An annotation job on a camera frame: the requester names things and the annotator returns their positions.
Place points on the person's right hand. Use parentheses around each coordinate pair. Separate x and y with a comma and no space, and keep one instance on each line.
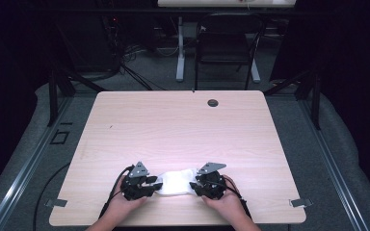
(224,205)

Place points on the aluminium floor rail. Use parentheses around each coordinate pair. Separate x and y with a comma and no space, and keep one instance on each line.
(330,166)
(29,163)

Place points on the white desk with legs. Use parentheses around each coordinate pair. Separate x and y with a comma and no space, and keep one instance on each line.
(180,48)

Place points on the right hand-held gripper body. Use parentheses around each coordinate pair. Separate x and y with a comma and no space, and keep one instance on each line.
(212,183)

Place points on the grey metal table bracket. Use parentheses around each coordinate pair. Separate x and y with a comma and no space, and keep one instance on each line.
(300,202)

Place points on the black metal stand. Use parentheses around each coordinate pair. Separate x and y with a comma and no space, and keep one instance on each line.
(314,93)
(54,93)

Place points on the white sock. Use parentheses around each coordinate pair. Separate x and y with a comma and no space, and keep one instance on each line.
(176,183)

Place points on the person's left hand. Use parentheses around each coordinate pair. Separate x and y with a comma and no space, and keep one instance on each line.
(122,205)

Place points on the black computer tower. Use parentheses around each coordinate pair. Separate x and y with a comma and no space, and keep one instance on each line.
(109,41)

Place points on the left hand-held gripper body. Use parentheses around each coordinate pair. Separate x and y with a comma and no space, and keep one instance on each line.
(135,183)

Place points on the dark round table grommet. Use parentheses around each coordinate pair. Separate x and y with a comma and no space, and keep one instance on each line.
(212,103)

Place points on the black folding chair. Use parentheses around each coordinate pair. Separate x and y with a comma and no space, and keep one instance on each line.
(228,45)

